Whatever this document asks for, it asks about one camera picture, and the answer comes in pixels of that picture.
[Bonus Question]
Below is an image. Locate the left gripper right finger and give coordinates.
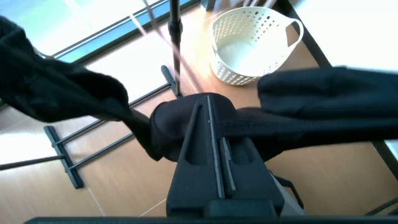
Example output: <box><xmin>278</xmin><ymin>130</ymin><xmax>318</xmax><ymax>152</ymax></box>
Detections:
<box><xmin>219</xmin><ymin>136</ymin><xmax>285</xmax><ymax>215</ymax></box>

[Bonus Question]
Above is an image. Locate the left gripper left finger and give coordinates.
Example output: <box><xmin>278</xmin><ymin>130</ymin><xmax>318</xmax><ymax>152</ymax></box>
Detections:
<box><xmin>166</xmin><ymin>95</ymin><xmax>225</xmax><ymax>218</ymax></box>

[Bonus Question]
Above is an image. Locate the black garment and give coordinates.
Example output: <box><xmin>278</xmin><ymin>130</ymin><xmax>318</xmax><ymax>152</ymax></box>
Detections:
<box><xmin>149</xmin><ymin>66</ymin><xmax>398</xmax><ymax>162</ymax></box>

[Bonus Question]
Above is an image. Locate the white laundry basket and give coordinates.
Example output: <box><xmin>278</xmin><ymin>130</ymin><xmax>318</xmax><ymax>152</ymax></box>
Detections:
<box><xmin>210</xmin><ymin>6</ymin><xmax>305</xmax><ymax>86</ymax></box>

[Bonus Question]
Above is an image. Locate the black clothes rack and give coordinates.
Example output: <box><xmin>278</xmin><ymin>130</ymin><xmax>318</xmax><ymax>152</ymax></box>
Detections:
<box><xmin>0</xmin><ymin>0</ymin><xmax>184</xmax><ymax>190</ymax></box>

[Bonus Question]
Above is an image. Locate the window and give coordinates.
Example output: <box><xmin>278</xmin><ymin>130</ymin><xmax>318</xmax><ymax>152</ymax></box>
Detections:
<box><xmin>0</xmin><ymin>0</ymin><xmax>200</xmax><ymax>65</ymax></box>

